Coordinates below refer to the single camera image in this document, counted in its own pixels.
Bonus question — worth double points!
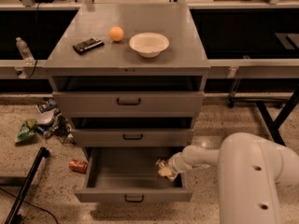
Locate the green chip bag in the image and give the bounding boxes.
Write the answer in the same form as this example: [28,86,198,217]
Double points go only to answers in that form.
[15,119,37,144]

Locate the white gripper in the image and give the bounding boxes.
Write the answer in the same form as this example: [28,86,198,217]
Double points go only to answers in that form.
[158,152,193,181]

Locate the red can on floor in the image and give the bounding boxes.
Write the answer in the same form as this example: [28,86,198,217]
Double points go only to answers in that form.
[68,160,88,174]

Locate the grey open bottom drawer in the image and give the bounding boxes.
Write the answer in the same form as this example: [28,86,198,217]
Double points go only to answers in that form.
[75,147,192,203]

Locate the dark snack bar packet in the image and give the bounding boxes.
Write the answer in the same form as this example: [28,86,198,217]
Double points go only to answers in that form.
[73,38,105,54]

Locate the black wheeled stand base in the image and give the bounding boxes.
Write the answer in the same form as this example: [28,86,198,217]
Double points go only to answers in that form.
[228,86,299,147]

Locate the pile of floor clutter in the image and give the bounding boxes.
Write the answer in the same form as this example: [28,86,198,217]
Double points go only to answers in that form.
[36,97,75,145]

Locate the black cable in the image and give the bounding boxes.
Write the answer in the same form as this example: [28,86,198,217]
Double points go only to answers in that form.
[0,187,60,224]

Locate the orange soda can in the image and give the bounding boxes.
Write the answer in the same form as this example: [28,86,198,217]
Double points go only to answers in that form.
[155,159,169,172]

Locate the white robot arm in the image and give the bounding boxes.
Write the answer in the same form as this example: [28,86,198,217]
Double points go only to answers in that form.
[155,133,299,224]

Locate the clear plastic water bottle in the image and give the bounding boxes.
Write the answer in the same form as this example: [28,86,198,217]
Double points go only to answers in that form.
[16,37,35,65]

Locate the grey metal drawer cabinet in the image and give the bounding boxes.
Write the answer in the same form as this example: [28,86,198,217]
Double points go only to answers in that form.
[42,2,211,161]

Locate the grey top drawer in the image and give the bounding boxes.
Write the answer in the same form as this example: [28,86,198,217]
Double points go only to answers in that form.
[53,91,204,113]

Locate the orange fruit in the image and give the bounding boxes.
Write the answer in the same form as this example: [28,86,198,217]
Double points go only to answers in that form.
[108,27,124,42]

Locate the grey middle drawer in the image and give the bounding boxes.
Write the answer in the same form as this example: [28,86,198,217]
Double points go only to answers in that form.
[72,129,193,147]

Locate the white bowl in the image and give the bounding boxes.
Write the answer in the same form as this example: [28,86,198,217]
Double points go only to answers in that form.
[129,33,169,58]

